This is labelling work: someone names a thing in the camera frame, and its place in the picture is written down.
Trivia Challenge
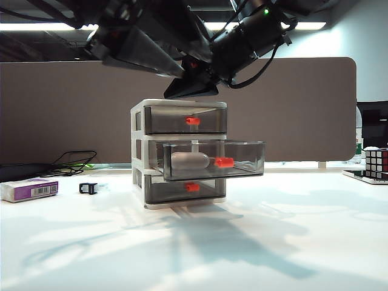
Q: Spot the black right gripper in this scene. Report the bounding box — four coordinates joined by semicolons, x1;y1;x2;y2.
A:
163;13;290;99

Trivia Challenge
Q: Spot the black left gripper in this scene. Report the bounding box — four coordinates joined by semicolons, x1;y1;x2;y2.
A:
85;8;213;79

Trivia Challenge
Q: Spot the white earphone case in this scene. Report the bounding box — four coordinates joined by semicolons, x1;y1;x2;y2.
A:
170;152;210;170

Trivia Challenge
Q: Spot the smoky drawer with red handle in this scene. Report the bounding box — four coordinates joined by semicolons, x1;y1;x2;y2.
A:
142;175;227;205
156;139;266;182
144;105;228;135

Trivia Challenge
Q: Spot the brown desk partition panel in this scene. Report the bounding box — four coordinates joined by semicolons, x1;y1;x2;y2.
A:
0;56;358;166

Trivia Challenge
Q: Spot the small black and clear clip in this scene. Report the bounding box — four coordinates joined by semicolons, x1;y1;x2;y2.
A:
79;182;110;195

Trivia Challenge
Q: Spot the clear bottle with green label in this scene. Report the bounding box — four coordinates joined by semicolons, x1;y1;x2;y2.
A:
353;105;364;159

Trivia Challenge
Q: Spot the dark monitor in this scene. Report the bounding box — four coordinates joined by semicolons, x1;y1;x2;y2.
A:
356;101;388;149

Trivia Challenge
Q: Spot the black slab with white rim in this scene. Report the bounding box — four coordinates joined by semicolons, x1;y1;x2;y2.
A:
341;169;388;185

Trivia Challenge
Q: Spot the Rubik's cube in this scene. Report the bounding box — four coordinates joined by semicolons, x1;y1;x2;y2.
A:
364;146;388;181

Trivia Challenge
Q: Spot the purple and white carton box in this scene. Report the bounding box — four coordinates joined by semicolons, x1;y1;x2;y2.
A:
0;177;59;204

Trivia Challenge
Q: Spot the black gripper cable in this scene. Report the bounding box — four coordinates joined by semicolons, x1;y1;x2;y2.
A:
227;18;299;90

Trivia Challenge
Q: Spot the white plastic drawer cabinet frame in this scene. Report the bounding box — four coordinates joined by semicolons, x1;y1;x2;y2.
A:
130;98;228;211

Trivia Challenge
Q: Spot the black cable bundle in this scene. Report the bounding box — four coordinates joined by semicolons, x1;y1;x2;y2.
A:
39;150;98;178

